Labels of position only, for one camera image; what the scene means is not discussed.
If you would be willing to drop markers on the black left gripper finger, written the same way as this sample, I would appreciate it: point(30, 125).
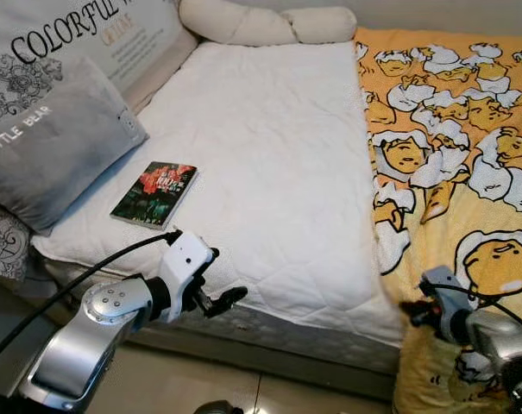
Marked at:
point(213, 254)
point(228, 300)

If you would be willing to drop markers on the dark red cover book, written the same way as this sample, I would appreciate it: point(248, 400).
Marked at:
point(153, 194)

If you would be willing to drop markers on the yellow cartoon blanket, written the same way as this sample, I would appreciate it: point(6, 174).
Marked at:
point(476, 224)

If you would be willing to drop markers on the grey little bear pillow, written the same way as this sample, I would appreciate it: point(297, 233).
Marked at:
point(62, 147)

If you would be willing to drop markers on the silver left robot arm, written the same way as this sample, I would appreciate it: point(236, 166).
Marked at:
point(79, 345)

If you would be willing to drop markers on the grey patterned mattress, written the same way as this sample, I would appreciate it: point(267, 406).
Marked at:
point(269, 323)

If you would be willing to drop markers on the white quilted mattress pad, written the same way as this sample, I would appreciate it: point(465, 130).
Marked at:
point(269, 138)

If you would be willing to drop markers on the printed colorful world headboard cushion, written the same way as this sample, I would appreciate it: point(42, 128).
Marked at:
point(131, 39)

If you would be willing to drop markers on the beige knotted bolster pillow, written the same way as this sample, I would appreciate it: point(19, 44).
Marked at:
point(243, 21)

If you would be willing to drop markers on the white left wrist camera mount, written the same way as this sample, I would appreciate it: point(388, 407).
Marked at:
point(185, 259)

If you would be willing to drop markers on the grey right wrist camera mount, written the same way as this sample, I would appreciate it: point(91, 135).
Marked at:
point(442, 289)

